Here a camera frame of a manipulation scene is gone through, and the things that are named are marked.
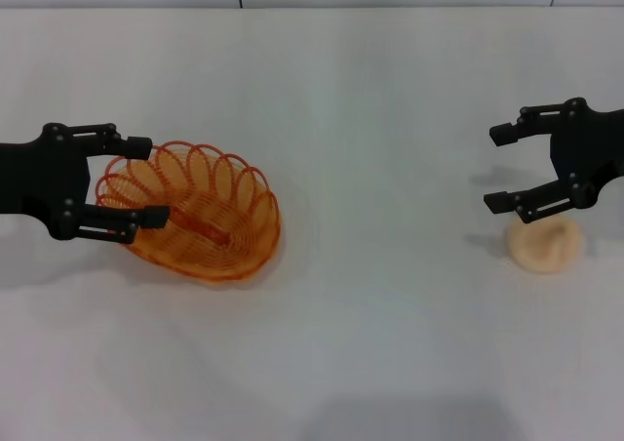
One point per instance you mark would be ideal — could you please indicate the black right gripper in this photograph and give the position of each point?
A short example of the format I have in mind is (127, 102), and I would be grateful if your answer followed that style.
(590, 148)

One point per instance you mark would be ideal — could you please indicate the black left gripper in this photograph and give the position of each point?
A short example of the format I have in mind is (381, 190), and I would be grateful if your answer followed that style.
(44, 177)

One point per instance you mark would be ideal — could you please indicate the pale beige bun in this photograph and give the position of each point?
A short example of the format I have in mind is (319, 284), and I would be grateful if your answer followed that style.
(546, 251)

